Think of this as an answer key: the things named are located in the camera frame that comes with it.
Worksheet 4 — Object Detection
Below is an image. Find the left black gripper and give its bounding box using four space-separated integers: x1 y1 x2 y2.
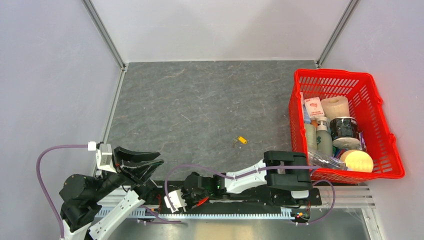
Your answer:
90 144 165 201

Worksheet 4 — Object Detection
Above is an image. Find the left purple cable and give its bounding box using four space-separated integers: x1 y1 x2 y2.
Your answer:
35 144 90 239

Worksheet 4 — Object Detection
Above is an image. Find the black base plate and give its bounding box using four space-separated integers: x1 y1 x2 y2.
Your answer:
98 181 323 214

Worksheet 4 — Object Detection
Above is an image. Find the red plastic basket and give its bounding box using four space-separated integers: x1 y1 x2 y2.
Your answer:
288 69 405 184

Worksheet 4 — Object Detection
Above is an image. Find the grey green bottle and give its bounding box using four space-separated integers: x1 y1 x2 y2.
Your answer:
304 123 318 150

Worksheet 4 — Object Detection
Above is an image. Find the white red carton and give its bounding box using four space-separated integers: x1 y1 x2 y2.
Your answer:
303 97 325 120

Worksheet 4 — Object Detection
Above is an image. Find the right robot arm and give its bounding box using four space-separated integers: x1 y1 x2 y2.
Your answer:
179 150 313 207

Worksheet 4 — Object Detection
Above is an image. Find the purple cable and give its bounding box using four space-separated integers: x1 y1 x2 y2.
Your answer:
35 144 90 239
163 163 337 225

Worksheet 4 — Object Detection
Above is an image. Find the yellow tagged key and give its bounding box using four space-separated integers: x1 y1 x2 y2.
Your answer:
232 136 248 148

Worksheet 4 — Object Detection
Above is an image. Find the white cable duct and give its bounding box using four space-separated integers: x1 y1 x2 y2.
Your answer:
105 206 311 220

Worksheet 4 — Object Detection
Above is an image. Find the left aluminium frame post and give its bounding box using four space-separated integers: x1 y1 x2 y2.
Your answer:
81 0 126 70

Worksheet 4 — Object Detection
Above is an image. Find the right aluminium frame post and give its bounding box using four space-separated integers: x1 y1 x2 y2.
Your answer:
315 0 360 69

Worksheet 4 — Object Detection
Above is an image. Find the clear plastic bottle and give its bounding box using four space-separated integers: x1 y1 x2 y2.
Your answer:
307 149 348 171

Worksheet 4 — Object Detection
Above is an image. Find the aluminium frame post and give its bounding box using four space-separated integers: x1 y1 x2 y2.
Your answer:
315 0 360 69
81 0 126 70

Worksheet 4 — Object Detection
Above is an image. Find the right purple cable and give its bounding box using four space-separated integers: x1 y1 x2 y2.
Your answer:
163 163 337 225

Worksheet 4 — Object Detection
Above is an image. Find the toilet paper roll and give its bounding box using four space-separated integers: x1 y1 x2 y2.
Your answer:
320 96 351 121

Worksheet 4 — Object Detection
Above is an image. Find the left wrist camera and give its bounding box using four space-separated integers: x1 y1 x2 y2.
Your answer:
95 143 117 173

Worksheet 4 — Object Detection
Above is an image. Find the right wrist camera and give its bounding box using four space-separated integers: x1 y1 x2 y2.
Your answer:
164 189 187 214

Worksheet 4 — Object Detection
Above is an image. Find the yellow round sponge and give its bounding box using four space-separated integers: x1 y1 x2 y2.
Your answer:
340 149 374 173

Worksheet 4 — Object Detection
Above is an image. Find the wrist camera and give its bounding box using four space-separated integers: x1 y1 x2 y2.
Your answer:
164 189 187 214
95 143 117 173

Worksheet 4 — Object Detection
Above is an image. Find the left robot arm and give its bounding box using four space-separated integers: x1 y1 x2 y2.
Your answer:
59 143 164 240

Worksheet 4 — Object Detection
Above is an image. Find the green soap dispenser bottle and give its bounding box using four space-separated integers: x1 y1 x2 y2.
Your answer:
316 116 333 156

